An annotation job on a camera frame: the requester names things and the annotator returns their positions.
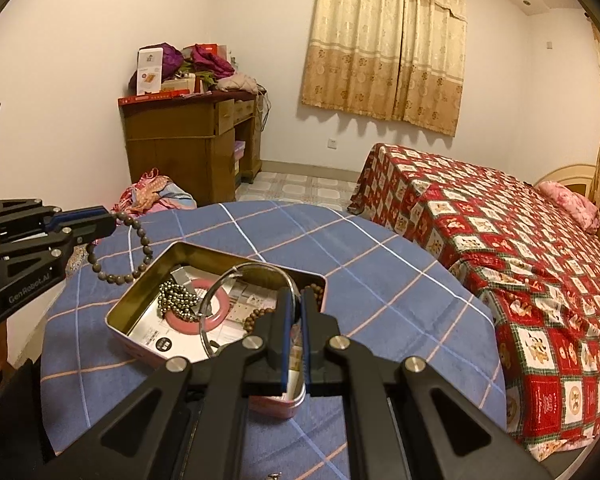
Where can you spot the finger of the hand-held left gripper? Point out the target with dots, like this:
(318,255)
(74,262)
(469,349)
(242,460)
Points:
(75,216)
(96,231)

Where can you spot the small purple cloth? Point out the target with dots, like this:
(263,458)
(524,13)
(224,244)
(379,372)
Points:
(171,59)

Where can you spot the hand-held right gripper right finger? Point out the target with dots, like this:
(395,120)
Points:
(307,340)

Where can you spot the tall white carton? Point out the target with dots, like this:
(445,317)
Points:
(149,71)

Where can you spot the pink floral pillow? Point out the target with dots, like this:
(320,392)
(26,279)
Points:
(570,205)

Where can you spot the blue plaid tablecloth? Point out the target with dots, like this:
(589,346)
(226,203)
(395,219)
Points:
(380,280)

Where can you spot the bed with red quilt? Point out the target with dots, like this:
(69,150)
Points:
(530,285)

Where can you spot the cream wooden headboard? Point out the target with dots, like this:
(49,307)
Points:
(570,172)

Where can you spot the pile of colourful clothes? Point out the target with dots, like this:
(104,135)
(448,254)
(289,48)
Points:
(152,195)

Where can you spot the flat red box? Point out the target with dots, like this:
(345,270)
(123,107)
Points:
(152,98)

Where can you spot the wide beige patterned curtain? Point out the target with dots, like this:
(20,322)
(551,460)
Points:
(380,45)

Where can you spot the brown wooden desk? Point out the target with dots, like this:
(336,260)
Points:
(180,155)

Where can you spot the pink rectangular tin box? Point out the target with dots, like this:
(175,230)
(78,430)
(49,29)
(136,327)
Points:
(135,295)

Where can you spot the pink quilted cloth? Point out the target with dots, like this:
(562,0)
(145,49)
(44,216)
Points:
(236,83)

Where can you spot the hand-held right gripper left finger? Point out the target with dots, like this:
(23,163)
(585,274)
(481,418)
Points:
(281,340)

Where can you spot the pink bangle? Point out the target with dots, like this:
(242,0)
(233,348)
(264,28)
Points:
(185,327)

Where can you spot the silver bangle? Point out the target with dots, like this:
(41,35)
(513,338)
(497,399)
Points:
(203,300)

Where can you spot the large purple cloth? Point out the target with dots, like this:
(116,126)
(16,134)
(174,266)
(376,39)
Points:
(207,62)

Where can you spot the white printed booklet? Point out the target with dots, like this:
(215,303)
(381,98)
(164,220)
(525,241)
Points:
(190,346)

